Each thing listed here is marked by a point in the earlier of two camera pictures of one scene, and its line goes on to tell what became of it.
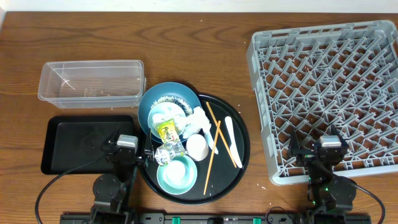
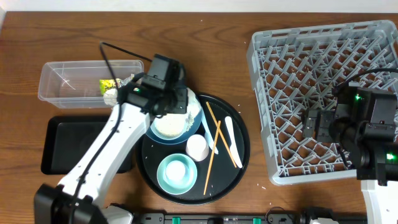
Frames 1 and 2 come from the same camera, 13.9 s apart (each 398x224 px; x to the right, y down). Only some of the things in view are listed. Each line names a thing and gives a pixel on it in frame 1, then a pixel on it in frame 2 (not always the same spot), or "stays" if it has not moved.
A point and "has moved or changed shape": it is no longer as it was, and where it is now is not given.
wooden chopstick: [212, 155] stays
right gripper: [295, 147] to [324, 117]
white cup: [175, 172] stays
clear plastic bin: [106, 84] stays
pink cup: [197, 147] stays
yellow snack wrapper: [167, 132] to [106, 84]
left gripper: [117, 140] to [183, 106]
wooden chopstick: [222, 136] stays
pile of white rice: [169, 99] has moved or changed shape
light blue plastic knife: [210, 142] stays
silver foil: [168, 150] to [125, 81]
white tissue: [196, 121] to [110, 96]
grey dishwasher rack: [310, 79] stays
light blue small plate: [164, 112] stays
